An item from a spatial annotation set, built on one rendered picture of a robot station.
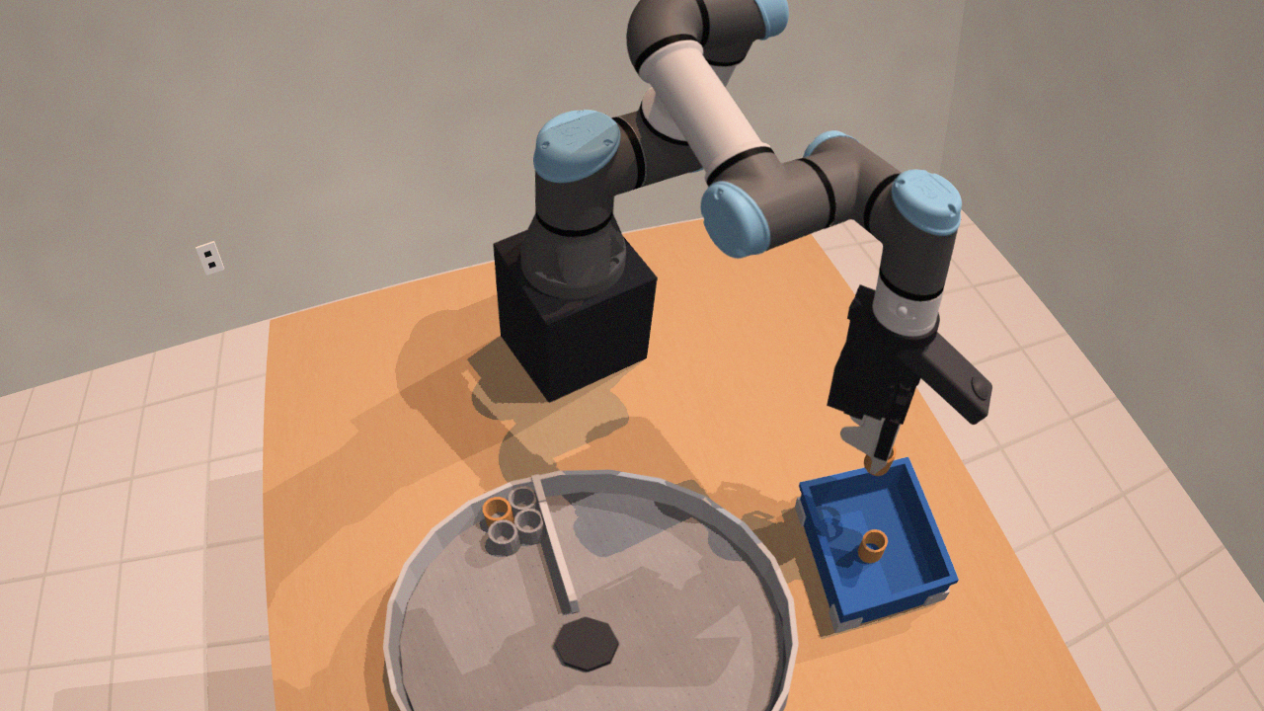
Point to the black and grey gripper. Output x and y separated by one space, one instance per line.
869 379

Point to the grey metal sleeve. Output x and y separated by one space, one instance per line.
523 494
502 527
528 516

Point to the blue plastic crate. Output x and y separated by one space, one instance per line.
840 509

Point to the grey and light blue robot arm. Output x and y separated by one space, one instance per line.
574 248

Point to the bronze bushing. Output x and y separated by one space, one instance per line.
867 463
497 505
876 537

